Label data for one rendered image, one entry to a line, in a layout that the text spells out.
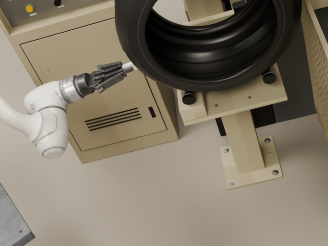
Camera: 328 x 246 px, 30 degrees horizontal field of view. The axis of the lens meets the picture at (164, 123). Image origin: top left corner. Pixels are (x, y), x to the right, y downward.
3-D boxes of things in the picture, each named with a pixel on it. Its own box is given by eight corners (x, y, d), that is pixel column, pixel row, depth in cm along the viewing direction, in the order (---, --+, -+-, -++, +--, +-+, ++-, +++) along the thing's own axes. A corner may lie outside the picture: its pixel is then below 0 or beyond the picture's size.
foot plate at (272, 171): (220, 149, 310) (219, 146, 309) (272, 136, 306) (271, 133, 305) (227, 190, 291) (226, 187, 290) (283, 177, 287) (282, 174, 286)
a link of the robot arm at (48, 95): (72, 88, 221) (74, 117, 214) (35, 102, 225) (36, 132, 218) (57, 71, 213) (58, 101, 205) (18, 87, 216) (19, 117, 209)
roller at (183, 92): (187, 34, 232) (184, 44, 235) (175, 33, 231) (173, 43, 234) (196, 96, 207) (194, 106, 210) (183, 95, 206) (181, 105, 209)
